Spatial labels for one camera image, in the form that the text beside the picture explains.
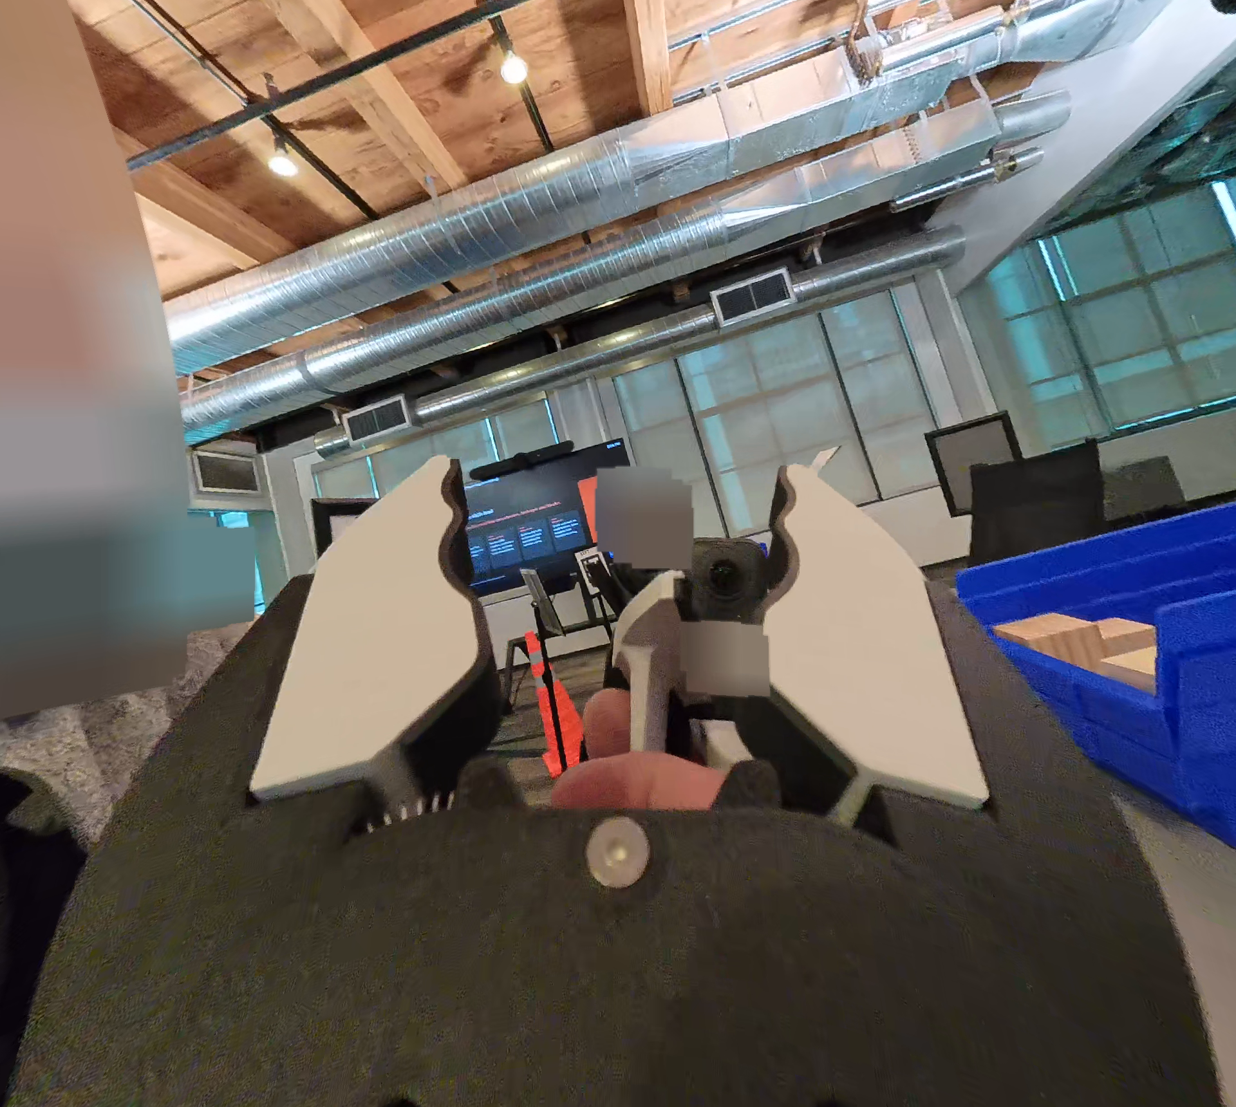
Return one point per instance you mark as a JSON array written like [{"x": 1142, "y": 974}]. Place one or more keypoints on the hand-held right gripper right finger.
[{"x": 870, "y": 644}]

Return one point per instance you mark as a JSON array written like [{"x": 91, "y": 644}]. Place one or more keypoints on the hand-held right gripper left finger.
[{"x": 376, "y": 635}]

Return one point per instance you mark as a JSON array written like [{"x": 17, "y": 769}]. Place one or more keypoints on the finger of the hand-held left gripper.
[{"x": 653, "y": 653}]

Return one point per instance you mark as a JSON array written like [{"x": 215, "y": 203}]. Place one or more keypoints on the large pale wooden cube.
[{"x": 1054, "y": 638}]

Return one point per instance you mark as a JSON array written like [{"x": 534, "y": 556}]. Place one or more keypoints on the blue plastic bin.
[{"x": 1111, "y": 741}]

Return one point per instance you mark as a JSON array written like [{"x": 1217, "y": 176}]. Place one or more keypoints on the small yellowish wooden cube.
[{"x": 1131, "y": 658}]

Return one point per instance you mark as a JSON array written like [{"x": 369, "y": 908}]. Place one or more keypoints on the person's left hand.
[{"x": 639, "y": 784}]

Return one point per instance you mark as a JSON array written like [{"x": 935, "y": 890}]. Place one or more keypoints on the black framed panel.
[
  {"x": 333, "y": 538},
  {"x": 976, "y": 466}
]

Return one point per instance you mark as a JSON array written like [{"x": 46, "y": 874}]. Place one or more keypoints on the orange traffic cone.
[{"x": 558, "y": 721}]

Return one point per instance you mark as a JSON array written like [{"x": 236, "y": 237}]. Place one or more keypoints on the small floor sign stand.
[{"x": 545, "y": 604}]

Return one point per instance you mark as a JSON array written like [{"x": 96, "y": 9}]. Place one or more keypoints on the black high back chair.
[{"x": 1039, "y": 503}]

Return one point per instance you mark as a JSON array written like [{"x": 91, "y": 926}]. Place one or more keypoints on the person's grey sweater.
[{"x": 98, "y": 741}]

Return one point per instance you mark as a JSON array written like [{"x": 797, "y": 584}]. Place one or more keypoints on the track spot light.
[
  {"x": 515, "y": 67},
  {"x": 283, "y": 160}
]

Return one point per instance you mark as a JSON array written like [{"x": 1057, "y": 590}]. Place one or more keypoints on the black ceiling pipe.
[{"x": 387, "y": 54}]

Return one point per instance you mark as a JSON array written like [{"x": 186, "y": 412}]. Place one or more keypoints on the wall television screen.
[{"x": 522, "y": 538}]

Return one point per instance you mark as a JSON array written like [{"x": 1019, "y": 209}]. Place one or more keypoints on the duct vent grille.
[
  {"x": 752, "y": 295},
  {"x": 376, "y": 419},
  {"x": 227, "y": 471}
]

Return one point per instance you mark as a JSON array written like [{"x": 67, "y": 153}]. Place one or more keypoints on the thin silver spiral duct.
[{"x": 579, "y": 306}]

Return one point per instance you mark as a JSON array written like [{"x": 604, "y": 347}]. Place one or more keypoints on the large silver spiral duct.
[{"x": 484, "y": 228}]

